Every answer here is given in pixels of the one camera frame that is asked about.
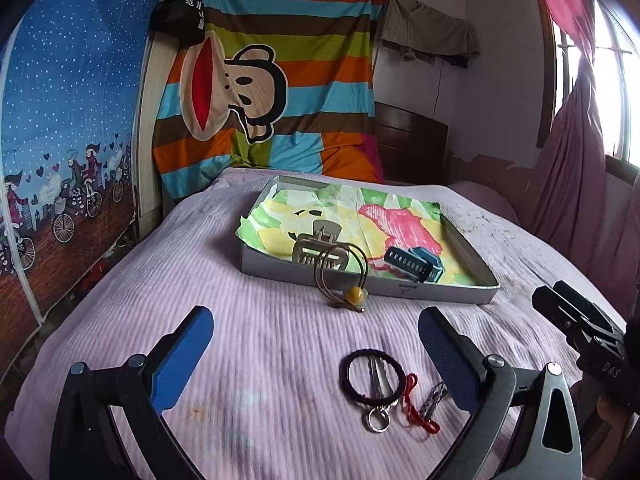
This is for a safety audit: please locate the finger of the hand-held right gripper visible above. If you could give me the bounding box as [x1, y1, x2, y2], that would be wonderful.
[553, 281, 626, 335]
[531, 286, 619, 356]

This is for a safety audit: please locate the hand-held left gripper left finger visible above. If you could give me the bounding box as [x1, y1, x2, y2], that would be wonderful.
[50, 305, 216, 480]

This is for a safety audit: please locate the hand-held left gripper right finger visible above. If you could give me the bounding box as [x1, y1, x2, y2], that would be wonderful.
[417, 306, 583, 480]

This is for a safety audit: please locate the red string bracelet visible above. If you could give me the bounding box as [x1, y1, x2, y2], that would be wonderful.
[400, 372, 441, 436]

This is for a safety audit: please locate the thin silver chain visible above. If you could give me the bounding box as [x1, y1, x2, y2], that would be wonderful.
[417, 381, 448, 418]

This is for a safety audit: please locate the grey shallow tray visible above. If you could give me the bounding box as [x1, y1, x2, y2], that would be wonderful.
[235, 175, 501, 306]

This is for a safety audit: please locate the silver clip with ring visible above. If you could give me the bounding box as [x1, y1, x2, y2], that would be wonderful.
[363, 355, 396, 433]

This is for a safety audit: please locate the black hair tie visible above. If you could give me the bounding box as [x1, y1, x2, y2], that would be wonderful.
[339, 347, 407, 406]

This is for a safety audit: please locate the brown hair tie yellow bead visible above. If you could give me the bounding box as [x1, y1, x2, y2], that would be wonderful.
[313, 242, 371, 313]

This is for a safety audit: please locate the person's right hand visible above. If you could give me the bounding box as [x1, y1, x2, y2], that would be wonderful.
[597, 397, 640, 456]

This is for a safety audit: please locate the pink curtain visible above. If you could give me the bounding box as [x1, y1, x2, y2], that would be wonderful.
[520, 0, 640, 281]

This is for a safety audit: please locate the colourful painted paper lining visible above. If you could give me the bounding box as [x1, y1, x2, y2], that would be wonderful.
[237, 183, 473, 286]

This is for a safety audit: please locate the beige hair claw clip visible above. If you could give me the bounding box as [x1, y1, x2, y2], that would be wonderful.
[291, 219, 349, 274]

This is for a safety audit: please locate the beige wooden board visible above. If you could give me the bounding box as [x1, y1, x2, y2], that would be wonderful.
[137, 30, 176, 231]

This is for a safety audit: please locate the dark wooden headboard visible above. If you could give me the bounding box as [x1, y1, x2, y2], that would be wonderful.
[374, 101, 449, 183]

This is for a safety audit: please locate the window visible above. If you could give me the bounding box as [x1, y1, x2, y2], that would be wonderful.
[550, 0, 640, 176]

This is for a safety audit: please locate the blue printed cloth with cyclists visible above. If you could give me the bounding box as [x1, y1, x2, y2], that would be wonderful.
[0, 0, 171, 371]

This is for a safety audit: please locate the beige hanging jacket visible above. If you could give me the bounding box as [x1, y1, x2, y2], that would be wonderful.
[377, 0, 482, 68]

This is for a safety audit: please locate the black hanging bag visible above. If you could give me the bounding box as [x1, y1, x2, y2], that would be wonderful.
[150, 0, 208, 46]

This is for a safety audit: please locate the striped monkey print blanket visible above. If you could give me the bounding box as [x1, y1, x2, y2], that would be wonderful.
[151, 0, 388, 206]

